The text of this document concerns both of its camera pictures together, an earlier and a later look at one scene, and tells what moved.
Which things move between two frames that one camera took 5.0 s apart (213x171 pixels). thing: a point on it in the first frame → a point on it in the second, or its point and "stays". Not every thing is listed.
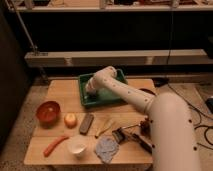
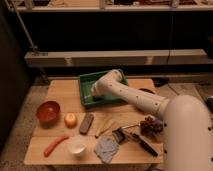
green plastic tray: (101, 96) stays
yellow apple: (70, 120) stays
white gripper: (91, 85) → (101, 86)
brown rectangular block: (86, 124) stays
